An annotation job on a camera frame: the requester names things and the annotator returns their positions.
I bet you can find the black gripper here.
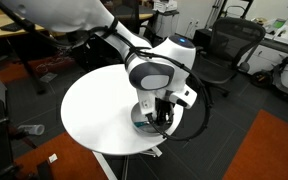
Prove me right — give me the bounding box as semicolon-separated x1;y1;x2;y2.
155;99;173;126

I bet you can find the green marker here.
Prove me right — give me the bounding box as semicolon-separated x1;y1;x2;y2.
134;122;148;128

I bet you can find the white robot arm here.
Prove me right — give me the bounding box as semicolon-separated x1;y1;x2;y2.
0;0;197;127

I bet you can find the grey bowl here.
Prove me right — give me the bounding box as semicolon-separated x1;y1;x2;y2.
131;104;174;135

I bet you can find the round white table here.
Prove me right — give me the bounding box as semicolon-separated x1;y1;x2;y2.
60;63;185;180

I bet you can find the white cabinet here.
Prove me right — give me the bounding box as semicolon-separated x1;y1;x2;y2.
153;0;179;38

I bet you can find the black mesh office chair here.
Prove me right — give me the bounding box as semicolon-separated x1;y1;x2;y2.
193;17;266;97

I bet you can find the black electric scooter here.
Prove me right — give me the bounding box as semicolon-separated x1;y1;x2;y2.
251;56;288;94

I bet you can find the clear plastic bottle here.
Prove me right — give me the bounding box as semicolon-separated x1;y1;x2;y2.
19;124;45;136

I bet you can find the black keyboard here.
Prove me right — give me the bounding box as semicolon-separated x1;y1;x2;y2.
0;23;21;32

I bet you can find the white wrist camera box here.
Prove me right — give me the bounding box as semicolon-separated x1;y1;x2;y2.
169;85;197;109

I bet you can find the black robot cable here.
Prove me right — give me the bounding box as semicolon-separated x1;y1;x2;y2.
0;0;213;142

